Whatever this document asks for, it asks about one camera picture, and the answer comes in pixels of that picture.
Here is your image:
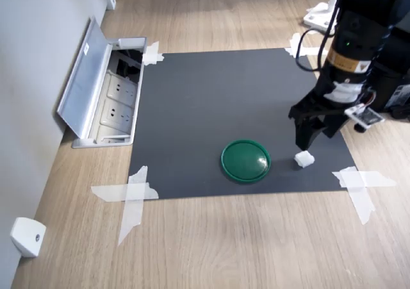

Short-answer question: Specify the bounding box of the small white plastic terminal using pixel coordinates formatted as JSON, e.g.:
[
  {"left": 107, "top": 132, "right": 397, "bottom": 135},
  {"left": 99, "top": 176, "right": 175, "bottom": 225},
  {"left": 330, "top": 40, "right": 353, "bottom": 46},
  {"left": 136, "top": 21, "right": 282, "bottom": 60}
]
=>
[{"left": 293, "top": 151, "right": 315, "bottom": 168}]

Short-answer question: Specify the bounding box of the round green lid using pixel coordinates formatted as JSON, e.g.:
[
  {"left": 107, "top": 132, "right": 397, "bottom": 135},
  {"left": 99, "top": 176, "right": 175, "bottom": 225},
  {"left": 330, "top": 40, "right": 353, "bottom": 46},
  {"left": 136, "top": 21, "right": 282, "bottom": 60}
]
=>
[{"left": 220, "top": 138, "right": 272, "bottom": 185}]

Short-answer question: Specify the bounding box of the white tape cross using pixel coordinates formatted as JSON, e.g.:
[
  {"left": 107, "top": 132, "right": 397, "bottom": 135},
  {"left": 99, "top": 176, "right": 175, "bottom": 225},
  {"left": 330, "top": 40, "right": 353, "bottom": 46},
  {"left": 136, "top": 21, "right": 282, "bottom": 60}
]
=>
[
  {"left": 142, "top": 40, "right": 166, "bottom": 67},
  {"left": 332, "top": 166, "right": 397, "bottom": 226},
  {"left": 289, "top": 32, "right": 328, "bottom": 59},
  {"left": 90, "top": 165, "right": 160, "bottom": 247}
]

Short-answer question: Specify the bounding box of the dark grey mat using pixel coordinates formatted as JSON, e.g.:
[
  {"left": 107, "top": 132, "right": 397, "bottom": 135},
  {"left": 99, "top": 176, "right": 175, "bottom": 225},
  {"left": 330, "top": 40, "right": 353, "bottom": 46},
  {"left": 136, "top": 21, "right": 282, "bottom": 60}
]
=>
[{"left": 129, "top": 47, "right": 358, "bottom": 201}]

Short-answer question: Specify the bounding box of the white power socket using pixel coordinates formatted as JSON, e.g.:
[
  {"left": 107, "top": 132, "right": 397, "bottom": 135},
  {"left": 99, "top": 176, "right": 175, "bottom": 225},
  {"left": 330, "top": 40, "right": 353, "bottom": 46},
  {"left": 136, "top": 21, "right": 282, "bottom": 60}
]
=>
[
  {"left": 100, "top": 99, "right": 135, "bottom": 127},
  {"left": 106, "top": 73, "right": 138, "bottom": 101}
]

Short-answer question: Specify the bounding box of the grey partition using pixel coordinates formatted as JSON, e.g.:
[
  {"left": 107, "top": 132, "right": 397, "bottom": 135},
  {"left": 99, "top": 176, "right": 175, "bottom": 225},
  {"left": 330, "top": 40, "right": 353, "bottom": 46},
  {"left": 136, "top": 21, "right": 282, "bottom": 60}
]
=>
[{"left": 0, "top": 0, "right": 111, "bottom": 289}]

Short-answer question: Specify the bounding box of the white gripper camera box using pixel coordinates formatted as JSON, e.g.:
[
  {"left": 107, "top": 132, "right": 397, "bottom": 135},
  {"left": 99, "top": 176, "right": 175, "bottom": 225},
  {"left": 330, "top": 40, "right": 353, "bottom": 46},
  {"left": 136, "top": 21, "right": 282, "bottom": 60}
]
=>
[{"left": 329, "top": 79, "right": 386, "bottom": 133}]

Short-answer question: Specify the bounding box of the black camera cable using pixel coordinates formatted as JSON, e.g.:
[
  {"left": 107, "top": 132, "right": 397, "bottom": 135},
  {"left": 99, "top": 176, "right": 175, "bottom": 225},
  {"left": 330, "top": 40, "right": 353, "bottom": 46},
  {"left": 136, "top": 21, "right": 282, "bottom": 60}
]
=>
[{"left": 295, "top": 6, "right": 341, "bottom": 72}]

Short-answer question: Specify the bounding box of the dark braided cable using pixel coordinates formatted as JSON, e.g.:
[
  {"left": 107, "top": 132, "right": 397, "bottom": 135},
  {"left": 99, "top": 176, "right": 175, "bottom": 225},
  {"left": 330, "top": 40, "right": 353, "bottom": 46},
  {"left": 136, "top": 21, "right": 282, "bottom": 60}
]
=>
[{"left": 363, "top": 24, "right": 394, "bottom": 93}]

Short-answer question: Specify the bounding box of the white camera stand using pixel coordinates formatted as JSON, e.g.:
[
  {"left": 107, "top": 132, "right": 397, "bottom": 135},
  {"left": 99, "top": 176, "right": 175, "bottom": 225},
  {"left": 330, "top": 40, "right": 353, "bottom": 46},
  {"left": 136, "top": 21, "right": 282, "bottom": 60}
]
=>
[{"left": 302, "top": 0, "right": 350, "bottom": 31}]

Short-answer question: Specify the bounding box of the silver cable duct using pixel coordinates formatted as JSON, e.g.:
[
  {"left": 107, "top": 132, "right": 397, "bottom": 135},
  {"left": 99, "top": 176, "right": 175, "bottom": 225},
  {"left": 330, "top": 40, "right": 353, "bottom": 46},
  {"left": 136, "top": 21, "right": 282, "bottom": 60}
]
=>
[{"left": 56, "top": 15, "right": 149, "bottom": 149}]

